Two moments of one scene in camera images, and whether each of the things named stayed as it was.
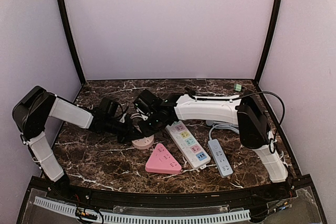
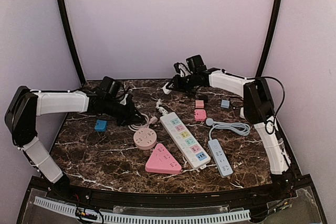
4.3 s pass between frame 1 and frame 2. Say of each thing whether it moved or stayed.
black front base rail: stayed
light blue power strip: stayed
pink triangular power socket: stayed
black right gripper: moved
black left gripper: moved
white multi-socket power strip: stayed
